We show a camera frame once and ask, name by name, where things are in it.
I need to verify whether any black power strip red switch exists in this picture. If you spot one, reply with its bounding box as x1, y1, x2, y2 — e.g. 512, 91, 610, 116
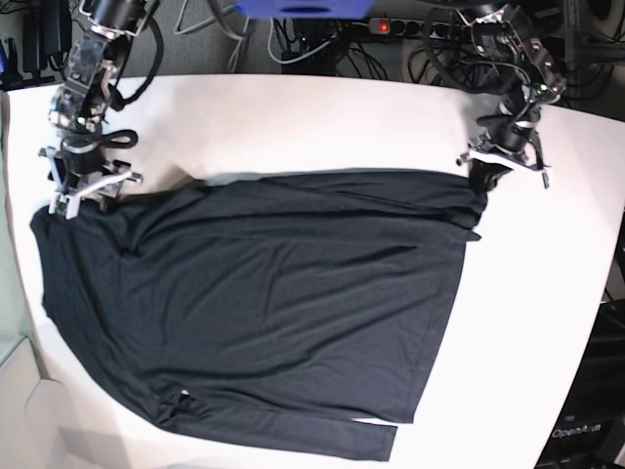
365, 17, 471, 42

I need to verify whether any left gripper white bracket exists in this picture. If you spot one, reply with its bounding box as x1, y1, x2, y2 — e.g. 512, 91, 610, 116
456, 114, 550, 192

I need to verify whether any grey cable on floor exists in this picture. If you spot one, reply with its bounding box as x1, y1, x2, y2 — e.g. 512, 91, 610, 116
227, 19, 255, 70

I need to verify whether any black device on floor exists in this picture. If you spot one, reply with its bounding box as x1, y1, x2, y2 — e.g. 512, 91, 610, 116
22, 0, 72, 79

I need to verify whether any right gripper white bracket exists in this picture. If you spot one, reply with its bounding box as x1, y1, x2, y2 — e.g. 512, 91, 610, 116
39, 138, 143, 219

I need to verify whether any black adapter box with cables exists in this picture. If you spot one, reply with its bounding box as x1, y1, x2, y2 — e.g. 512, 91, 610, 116
279, 47, 338, 76

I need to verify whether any aluminium frame post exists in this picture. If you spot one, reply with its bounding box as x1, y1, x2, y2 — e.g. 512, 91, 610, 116
561, 0, 581, 73

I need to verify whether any dark navy long-sleeve shirt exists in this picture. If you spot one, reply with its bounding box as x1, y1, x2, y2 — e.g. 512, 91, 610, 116
30, 171, 487, 461

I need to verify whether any blue box at top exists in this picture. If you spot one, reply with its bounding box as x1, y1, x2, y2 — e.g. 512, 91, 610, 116
236, 0, 373, 19

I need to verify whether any black OpenArm case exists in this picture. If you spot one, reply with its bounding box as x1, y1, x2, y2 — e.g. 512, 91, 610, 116
536, 300, 624, 468

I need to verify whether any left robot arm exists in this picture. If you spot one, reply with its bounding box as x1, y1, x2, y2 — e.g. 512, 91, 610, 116
422, 1, 566, 193

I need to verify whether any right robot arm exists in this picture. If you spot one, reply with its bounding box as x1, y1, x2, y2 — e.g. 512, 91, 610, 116
39, 1, 164, 220

